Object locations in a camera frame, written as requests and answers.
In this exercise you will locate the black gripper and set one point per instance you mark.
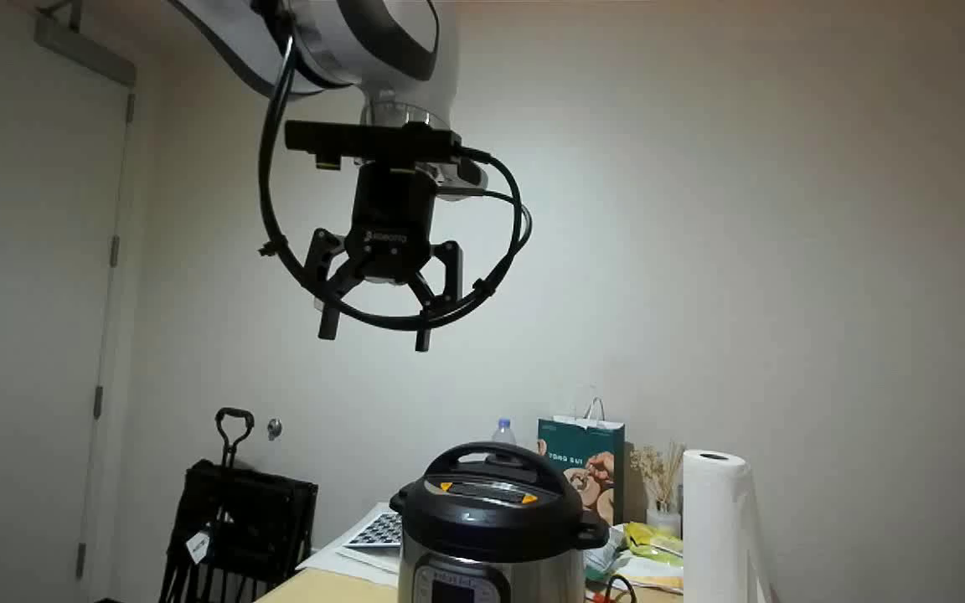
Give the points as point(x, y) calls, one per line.
point(394, 219)

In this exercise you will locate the black cooker lid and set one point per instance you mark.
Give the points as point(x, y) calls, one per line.
point(503, 521)

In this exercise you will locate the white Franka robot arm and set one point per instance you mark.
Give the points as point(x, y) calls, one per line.
point(318, 45)

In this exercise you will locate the stainless steel pressure cooker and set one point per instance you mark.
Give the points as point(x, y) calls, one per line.
point(537, 575)

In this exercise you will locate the clear plastic water bottle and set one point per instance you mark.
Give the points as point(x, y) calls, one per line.
point(503, 429)

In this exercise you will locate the green paper gift bag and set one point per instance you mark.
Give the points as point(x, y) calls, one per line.
point(570, 439)

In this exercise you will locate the black white checkerboard panel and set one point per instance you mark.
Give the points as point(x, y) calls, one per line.
point(377, 534)

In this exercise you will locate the white board sheet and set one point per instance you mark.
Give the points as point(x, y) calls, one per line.
point(335, 558)

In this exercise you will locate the white cart tag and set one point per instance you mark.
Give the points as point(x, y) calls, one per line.
point(198, 549)

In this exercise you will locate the dried flower bunch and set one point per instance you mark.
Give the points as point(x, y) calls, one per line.
point(654, 474)

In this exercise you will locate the grey door closer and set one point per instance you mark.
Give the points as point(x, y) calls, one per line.
point(84, 52)

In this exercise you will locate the yellow green package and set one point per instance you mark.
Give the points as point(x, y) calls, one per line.
point(653, 542)

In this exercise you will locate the white door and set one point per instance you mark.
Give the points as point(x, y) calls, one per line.
point(34, 424)

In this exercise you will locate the white paper towel roll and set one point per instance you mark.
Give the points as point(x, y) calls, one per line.
point(719, 523)

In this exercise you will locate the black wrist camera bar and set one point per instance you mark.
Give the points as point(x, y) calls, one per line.
point(371, 138)

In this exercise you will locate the small metal wall hook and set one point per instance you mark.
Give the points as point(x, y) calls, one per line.
point(275, 427)

